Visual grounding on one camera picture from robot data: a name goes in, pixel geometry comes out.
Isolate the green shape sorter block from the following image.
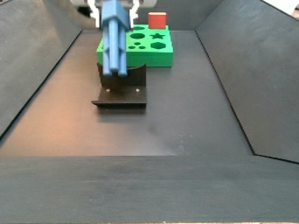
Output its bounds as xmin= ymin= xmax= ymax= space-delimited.
xmin=96 ymin=24 xmax=173 ymax=68

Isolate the black curved fixture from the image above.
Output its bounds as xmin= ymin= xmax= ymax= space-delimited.
xmin=91 ymin=64 xmax=147 ymax=108

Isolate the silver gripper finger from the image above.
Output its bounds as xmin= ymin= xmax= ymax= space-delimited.
xmin=128 ymin=0 xmax=140 ymax=25
xmin=88 ymin=0 xmax=101 ymax=28

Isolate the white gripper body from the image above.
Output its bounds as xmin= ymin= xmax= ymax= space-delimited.
xmin=69 ymin=0 xmax=156 ymax=9

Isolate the blue three prong object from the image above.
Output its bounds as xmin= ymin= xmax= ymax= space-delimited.
xmin=100 ymin=0 xmax=129 ymax=76

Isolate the red block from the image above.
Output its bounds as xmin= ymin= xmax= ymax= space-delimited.
xmin=148 ymin=12 xmax=167 ymax=30

